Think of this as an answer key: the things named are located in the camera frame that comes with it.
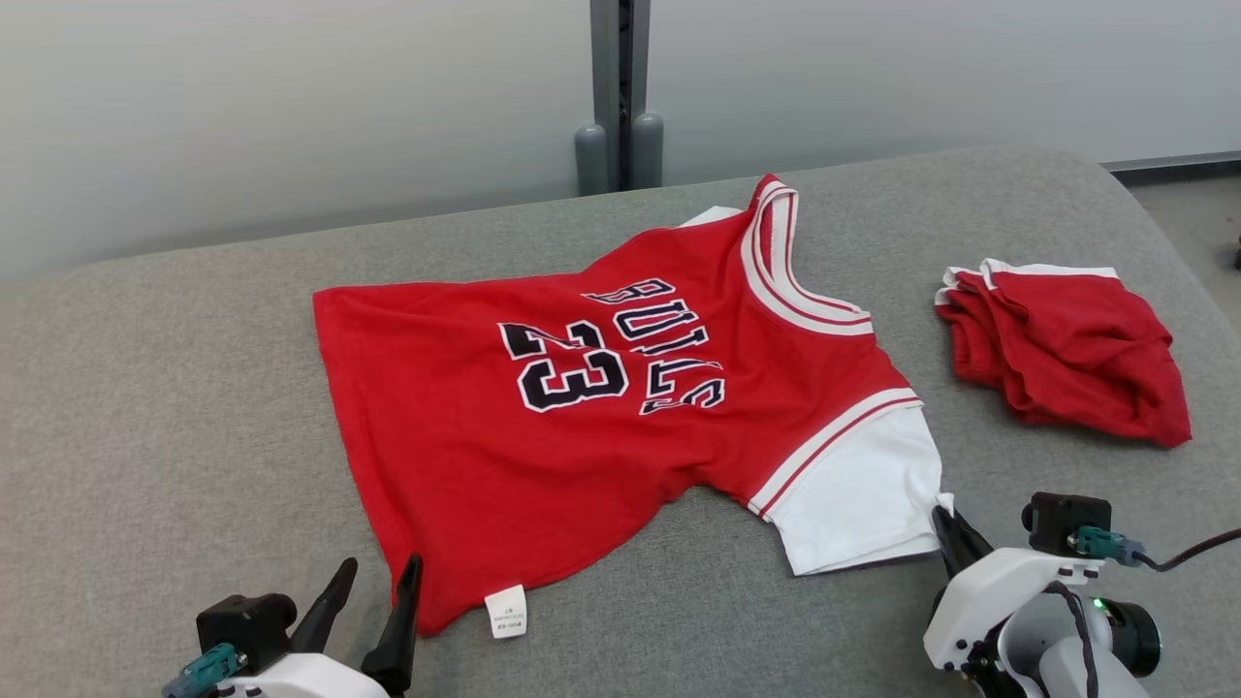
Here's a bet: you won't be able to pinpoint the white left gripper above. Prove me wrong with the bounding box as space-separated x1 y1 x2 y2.
217 554 425 698

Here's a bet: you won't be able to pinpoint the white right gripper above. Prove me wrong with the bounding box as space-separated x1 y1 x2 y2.
922 503 1107 674

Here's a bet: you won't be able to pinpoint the red Bulls 23 jersey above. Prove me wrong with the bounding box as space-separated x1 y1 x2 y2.
312 174 957 641

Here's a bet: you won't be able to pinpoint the red shorts with white stripe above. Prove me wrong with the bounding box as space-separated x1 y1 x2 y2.
935 257 1194 450

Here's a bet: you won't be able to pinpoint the right camera cable teal plug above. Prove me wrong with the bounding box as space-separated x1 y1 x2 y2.
1066 525 1241 574

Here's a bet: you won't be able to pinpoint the camera cable teal plug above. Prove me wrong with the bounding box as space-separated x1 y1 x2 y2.
159 642 249 698
1066 525 1241 574

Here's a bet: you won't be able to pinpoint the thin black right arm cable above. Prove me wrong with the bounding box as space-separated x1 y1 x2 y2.
1041 579 1102 698

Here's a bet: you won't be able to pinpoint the left camera cable teal plug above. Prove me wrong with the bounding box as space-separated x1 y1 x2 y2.
159 642 249 698

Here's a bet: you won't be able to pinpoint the grey cylindrical post foot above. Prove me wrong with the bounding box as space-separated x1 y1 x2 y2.
630 111 666 191
574 123 610 198

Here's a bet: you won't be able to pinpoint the grey metal partition post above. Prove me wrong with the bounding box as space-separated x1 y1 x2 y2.
589 0 652 195

